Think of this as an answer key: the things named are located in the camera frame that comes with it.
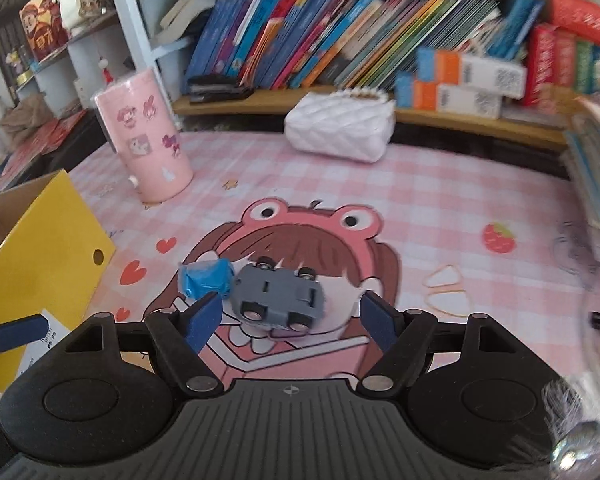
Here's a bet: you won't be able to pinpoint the white quilted purse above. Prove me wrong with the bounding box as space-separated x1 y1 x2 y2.
284 87 396 163

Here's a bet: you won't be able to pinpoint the brown towel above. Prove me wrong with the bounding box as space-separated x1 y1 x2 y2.
0 95 51 148

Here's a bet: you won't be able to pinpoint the worn beige book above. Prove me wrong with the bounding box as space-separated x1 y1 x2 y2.
160 0 217 28
152 24 201 47

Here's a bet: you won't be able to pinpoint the stack of booklets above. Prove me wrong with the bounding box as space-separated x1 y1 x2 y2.
562 97 600 261

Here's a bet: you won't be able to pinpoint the pink cartoon cylinder container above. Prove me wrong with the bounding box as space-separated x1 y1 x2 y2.
92 69 195 198

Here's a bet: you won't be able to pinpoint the grey toy car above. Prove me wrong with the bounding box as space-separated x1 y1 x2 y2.
230 256 327 333

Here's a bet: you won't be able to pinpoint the pink checked printed tablecloth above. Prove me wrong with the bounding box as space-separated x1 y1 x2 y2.
65 130 600 391

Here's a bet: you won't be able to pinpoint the fortune god gift box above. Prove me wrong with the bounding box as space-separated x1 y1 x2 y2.
20 0 71 61

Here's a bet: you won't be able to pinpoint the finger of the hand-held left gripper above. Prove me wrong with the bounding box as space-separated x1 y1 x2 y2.
0 312 51 357

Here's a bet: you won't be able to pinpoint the yellow cardboard box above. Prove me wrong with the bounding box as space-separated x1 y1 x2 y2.
0 169 117 393

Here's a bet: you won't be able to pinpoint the red paper cuttings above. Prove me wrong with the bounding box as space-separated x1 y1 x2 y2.
0 110 88 191

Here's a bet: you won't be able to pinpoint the blue small toy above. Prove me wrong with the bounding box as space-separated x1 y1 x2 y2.
180 258 236 301

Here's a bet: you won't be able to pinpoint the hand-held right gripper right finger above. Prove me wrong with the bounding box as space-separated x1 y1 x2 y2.
355 292 526 396

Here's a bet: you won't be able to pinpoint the white wooden bookshelf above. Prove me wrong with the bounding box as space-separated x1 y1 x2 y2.
0 0 600 148

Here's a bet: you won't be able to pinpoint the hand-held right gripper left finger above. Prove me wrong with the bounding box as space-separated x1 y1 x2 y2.
60 290 223 396

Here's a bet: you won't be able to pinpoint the blue orange white box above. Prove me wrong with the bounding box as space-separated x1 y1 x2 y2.
395 72 503 120
416 49 527 98

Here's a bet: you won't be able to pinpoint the row of leaning colourful books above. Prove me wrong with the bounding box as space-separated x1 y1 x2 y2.
185 0 546 91

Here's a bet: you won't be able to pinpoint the black case on shelf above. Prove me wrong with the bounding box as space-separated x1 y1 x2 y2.
187 74 255 102

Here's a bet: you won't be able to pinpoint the red and green upright books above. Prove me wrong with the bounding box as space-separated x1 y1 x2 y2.
525 25 600 107

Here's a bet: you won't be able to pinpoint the red thick dictionary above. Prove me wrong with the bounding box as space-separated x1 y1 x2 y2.
550 0 600 43

